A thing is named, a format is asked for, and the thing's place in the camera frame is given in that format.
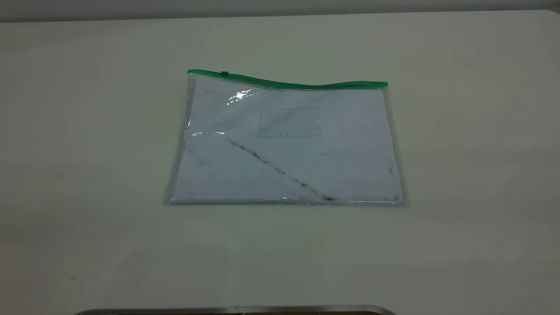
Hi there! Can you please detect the clear plastic green-zip bag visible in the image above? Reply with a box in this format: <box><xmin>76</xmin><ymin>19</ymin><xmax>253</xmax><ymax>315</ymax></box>
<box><xmin>164</xmin><ymin>69</ymin><xmax>410</xmax><ymax>207</ymax></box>

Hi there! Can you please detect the silver metal frame edge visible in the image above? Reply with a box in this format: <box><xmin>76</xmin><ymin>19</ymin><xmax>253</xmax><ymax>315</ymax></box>
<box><xmin>74</xmin><ymin>305</ymin><xmax>396</xmax><ymax>315</ymax></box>

